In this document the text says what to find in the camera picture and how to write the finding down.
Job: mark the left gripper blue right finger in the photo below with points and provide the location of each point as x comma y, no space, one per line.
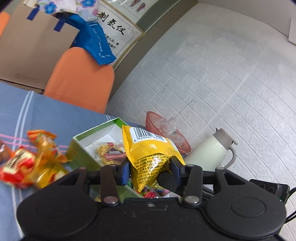
183,180

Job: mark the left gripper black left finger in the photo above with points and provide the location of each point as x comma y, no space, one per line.
112,176

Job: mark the yellow snack bag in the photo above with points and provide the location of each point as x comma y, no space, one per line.
149,155

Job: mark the orange yellow snack packet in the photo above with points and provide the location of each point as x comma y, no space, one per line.
48,164

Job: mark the cookie snack packet in box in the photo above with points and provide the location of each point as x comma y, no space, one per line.
110,153

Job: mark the green white snack box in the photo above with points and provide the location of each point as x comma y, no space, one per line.
81,154

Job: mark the white kettle jug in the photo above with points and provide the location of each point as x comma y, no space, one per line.
210,153

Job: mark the red translucent bowl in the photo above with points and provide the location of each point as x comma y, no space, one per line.
167,128

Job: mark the red snack packet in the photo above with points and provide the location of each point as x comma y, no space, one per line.
16,166

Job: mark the right orange chair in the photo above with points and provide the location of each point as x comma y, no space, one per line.
79,80

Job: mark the orange chair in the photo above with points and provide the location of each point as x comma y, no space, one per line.
4,19
79,80

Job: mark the blue plastic bag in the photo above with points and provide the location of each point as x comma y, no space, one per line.
91,38

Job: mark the calligraphy poster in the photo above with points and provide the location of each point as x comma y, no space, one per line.
121,33

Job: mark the brown cardboard sheet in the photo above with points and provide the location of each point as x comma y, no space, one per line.
32,44

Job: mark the floral patterned bag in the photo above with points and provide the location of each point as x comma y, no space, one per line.
86,9

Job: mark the left orange chair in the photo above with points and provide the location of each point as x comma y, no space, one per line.
4,19

